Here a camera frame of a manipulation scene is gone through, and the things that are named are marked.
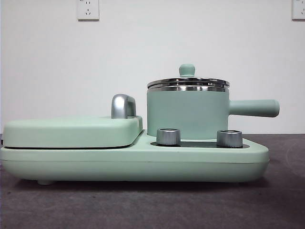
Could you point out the silver control knob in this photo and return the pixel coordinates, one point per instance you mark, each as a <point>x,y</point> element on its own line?
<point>229,138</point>
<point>168,136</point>

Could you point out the white wall socket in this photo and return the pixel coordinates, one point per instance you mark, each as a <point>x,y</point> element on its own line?
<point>87,9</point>
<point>299,9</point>

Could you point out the green griddle lid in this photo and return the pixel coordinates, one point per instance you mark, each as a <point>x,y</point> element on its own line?
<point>71,131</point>

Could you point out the black control panel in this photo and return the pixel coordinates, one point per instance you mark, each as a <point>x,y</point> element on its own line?
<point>197,144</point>

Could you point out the glass pot lid green knob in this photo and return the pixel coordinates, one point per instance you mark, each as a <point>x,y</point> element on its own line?
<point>187,70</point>

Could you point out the green breakfast machine base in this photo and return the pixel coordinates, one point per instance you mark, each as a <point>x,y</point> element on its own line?
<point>143,167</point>

